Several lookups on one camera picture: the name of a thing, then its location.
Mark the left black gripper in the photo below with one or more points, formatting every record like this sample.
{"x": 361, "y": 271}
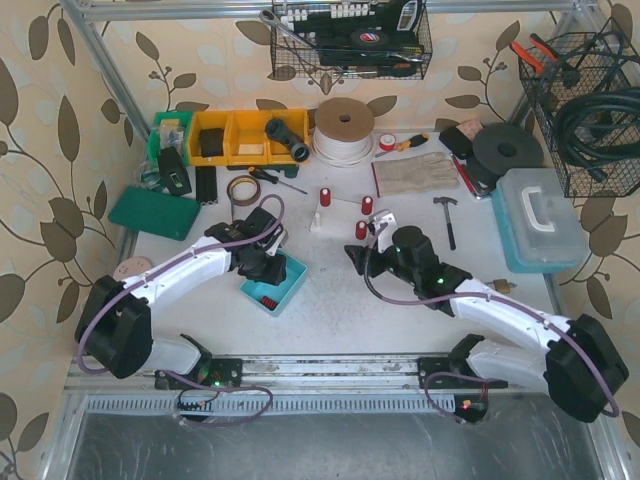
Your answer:
{"x": 270, "y": 267}

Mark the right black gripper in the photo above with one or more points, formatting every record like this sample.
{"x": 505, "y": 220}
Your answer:
{"x": 373, "y": 259}

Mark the large red spring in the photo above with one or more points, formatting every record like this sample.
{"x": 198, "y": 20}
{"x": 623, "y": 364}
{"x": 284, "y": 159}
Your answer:
{"x": 325, "y": 197}
{"x": 361, "y": 230}
{"x": 367, "y": 205}

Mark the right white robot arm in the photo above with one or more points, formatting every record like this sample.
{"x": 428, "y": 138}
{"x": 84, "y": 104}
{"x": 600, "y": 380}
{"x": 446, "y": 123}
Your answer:
{"x": 572, "y": 361}

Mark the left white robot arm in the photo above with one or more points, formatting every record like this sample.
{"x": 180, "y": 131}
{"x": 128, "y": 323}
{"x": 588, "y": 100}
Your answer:
{"x": 116, "y": 326}

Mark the teal spring tray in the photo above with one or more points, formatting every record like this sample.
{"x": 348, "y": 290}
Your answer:
{"x": 296, "y": 273}

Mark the brown packing tape roll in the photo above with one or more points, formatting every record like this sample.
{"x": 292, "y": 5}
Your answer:
{"x": 243, "y": 190}

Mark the black-yellow flathead screwdriver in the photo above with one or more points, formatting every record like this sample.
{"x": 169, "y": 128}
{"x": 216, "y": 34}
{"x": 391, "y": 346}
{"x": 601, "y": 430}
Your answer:
{"x": 261, "y": 174}

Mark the black aluminium profile block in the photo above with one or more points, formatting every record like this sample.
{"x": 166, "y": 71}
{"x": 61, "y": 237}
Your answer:
{"x": 206, "y": 185}

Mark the green flat case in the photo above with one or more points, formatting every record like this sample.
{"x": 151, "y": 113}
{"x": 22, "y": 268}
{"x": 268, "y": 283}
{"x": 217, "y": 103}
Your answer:
{"x": 155, "y": 213}

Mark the yellow storage bins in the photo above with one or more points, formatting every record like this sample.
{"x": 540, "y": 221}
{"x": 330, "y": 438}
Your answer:
{"x": 244, "y": 140}

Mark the steel claw hammer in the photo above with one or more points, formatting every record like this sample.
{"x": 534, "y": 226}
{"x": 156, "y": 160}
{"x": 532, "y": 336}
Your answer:
{"x": 445, "y": 202}

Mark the black meter device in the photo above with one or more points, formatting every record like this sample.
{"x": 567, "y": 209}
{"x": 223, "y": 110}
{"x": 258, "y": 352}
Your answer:
{"x": 173, "y": 173}

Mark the beige work glove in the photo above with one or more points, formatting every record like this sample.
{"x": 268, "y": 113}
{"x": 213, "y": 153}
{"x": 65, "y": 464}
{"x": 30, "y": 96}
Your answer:
{"x": 424, "y": 173}

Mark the black block in bin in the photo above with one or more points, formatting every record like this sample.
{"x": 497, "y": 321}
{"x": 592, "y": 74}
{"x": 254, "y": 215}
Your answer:
{"x": 212, "y": 142}

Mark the grey plastic pipe fitting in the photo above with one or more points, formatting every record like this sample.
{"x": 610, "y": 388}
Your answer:
{"x": 277, "y": 130}

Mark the yellow-black bit driver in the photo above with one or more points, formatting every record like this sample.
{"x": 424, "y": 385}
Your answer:
{"x": 415, "y": 141}

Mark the red white tape roll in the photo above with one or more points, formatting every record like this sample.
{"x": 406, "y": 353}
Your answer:
{"x": 387, "y": 142}

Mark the red utility knife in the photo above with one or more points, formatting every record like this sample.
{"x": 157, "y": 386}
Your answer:
{"x": 477, "y": 190}

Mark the green storage bin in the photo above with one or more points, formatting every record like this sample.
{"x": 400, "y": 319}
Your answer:
{"x": 169, "y": 130}

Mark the brass padlock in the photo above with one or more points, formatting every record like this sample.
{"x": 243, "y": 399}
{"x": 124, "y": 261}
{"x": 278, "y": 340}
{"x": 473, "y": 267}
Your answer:
{"x": 503, "y": 286}

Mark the black case with sponge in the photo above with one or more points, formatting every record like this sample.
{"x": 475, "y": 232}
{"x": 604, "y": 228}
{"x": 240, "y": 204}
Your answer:
{"x": 459, "y": 139}

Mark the black disc spool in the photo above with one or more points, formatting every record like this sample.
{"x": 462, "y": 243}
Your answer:
{"x": 497, "y": 148}

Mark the teal clear storage box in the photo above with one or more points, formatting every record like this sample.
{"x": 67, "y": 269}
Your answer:
{"x": 538, "y": 227}

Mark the white four-peg base plate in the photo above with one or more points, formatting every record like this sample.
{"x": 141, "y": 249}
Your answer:
{"x": 338, "y": 220}

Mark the white cable spool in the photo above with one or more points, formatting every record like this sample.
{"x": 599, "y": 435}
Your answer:
{"x": 343, "y": 133}

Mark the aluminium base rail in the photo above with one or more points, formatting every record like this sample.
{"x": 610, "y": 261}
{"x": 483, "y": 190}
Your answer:
{"x": 281, "y": 385}

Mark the top wire basket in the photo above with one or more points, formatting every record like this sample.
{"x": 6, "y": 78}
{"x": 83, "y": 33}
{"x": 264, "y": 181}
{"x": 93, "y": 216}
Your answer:
{"x": 337, "y": 40}

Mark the wire basket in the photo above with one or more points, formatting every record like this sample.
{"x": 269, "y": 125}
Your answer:
{"x": 337, "y": 40}
{"x": 588, "y": 112}

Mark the orange-handled pliers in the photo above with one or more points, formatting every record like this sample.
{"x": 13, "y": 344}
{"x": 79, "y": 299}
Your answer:
{"x": 528, "y": 56}

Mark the right wire basket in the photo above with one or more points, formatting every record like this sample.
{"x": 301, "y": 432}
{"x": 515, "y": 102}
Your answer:
{"x": 588, "y": 112}

